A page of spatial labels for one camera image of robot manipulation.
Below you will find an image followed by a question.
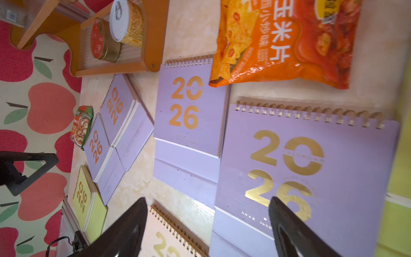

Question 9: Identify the red flat tin can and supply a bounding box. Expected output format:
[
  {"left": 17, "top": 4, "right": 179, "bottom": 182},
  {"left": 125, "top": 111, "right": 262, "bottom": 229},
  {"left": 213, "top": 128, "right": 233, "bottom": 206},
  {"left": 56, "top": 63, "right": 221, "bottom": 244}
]
[{"left": 90, "top": 18, "right": 121, "bottom": 63}]

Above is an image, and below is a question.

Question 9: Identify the orange snack bag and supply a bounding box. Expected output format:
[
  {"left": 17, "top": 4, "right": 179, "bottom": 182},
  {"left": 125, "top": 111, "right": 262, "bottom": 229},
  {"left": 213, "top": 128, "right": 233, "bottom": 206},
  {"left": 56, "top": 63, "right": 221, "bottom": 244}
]
[{"left": 209, "top": 0, "right": 362, "bottom": 90}]

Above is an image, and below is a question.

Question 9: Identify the pink 2026 calendar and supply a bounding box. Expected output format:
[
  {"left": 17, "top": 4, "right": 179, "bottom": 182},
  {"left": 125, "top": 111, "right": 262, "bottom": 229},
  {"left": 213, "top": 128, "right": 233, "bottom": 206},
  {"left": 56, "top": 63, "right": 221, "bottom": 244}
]
[{"left": 139, "top": 205, "right": 208, "bottom": 257}]

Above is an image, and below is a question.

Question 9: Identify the yellow-green calendar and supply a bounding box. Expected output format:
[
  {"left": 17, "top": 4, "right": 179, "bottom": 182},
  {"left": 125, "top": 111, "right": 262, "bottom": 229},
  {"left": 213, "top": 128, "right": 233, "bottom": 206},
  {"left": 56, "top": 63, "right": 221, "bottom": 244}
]
[
  {"left": 375, "top": 61, "right": 411, "bottom": 257},
  {"left": 72, "top": 165, "right": 108, "bottom": 243}
]

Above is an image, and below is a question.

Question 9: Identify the yellow-green calendar right back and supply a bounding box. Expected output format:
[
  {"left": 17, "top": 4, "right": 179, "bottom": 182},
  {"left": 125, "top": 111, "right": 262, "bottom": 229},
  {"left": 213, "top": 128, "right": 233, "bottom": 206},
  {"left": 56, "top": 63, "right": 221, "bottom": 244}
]
[{"left": 375, "top": 61, "right": 411, "bottom": 257}]

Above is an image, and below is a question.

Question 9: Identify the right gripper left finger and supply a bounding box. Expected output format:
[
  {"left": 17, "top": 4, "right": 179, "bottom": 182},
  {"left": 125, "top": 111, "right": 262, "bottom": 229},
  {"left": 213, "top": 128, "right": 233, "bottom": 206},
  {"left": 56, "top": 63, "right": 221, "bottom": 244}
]
[{"left": 72, "top": 197, "right": 148, "bottom": 257}]

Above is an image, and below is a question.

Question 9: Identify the green red food packet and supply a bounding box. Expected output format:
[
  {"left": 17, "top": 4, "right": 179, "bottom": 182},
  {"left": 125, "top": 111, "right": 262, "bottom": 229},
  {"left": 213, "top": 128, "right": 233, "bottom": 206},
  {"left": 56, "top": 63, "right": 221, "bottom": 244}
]
[{"left": 70, "top": 106, "right": 94, "bottom": 150}]

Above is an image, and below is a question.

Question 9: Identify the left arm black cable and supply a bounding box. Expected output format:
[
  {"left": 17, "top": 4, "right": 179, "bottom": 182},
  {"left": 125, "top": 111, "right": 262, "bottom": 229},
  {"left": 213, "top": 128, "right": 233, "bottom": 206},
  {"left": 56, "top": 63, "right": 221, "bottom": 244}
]
[{"left": 44, "top": 230, "right": 89, "bottom": 257}]

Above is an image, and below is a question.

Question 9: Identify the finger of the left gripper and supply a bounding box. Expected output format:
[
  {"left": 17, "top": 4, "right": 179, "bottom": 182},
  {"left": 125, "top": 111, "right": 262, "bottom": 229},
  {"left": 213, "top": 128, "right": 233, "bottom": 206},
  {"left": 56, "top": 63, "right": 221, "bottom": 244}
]
[{"left": 0, "top": 151, "right": 60, "bottom": 197}]

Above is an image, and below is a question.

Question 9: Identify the purple calendar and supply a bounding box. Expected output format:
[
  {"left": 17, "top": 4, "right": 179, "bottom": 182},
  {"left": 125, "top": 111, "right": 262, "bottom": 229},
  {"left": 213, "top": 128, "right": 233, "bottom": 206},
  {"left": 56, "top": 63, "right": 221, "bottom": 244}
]
[
  {"left": 83, "top": 113, "right": 125, "bottom": 205},
  {"left": 100, "top": 74, "right": 154, "bottom": 171},
  {"left": 153, "top": 55, "right": 230, "bottom": 208},
  {"left": 210, "top": 104, "right": 400, "bottom": 257}
]

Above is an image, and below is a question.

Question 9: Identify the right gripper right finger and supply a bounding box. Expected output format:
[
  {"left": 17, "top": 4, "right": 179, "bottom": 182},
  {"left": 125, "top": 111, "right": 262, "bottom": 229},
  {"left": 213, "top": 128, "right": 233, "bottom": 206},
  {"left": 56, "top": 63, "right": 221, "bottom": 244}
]
[{"left": 269, "top": 197, "right": 339, "bottom": 257}]

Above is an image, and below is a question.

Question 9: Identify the yellow-green calendar left front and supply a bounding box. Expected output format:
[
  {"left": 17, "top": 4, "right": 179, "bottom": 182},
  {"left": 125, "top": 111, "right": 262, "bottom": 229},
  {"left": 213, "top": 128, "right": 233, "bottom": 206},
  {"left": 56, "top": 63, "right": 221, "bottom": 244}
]
[{"left": 72, "top": 165, "right": 108, "bottom": 243}]

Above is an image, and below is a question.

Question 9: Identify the wooden three-tier shelf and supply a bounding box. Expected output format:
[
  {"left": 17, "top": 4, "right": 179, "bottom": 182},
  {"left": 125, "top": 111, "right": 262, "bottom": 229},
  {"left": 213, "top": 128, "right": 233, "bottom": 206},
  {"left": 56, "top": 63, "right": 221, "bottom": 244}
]
[{"left": 9, "top": 0, "right": 170, "bottom": 78}]

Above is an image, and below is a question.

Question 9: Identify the white lid yellow can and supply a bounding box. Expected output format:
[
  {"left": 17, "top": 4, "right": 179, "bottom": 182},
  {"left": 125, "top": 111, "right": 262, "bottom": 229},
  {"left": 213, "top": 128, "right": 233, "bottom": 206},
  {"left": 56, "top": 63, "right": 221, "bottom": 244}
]
[{"left": 109, "top": 0, "right": 144, "bottom": 48}]

